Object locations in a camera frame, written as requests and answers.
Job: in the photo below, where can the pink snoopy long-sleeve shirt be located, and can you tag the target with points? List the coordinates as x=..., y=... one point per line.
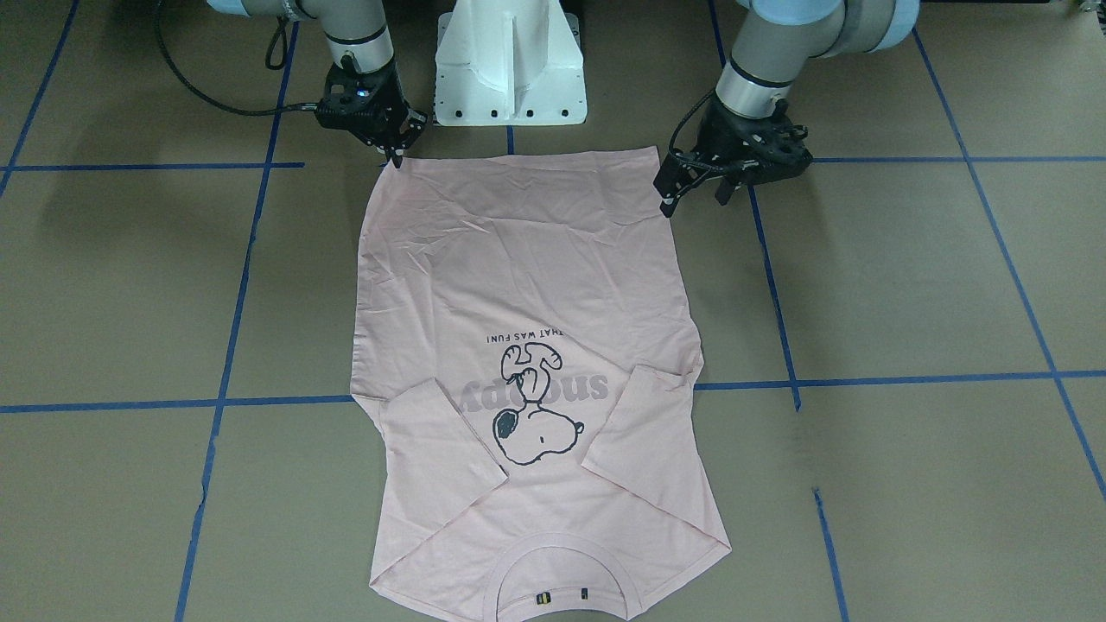
x=523, y=343

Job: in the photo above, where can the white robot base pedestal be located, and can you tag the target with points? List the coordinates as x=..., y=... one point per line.
x=509, y=63

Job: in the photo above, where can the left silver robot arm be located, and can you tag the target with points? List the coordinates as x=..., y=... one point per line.
x=777, y=38

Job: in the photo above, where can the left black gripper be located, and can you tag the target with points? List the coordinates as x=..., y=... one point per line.
x=731, y=136

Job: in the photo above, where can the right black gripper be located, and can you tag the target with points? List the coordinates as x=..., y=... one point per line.
x=386, y=93

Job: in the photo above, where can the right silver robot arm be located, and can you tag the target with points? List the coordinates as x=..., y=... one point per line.
x=357, y=32

